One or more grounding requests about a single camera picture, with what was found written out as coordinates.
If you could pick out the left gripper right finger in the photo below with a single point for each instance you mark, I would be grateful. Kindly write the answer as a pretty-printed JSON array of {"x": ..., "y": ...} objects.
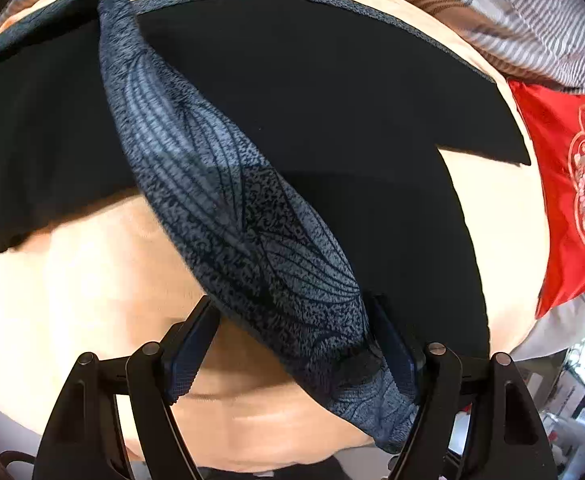
[{"x": 475, "y": 420}]

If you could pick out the black pants with blue trim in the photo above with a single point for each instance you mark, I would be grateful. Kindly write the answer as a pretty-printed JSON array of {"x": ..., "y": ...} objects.
[{"x": 292, "y": 149}]

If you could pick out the red embroidered pillow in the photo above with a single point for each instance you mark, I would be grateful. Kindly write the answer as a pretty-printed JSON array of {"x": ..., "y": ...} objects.
[{"x": 555, "y": 123}]

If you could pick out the peach blanket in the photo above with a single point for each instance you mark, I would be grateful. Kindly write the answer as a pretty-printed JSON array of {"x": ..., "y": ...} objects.
[{"x": 84, "y": 263}]

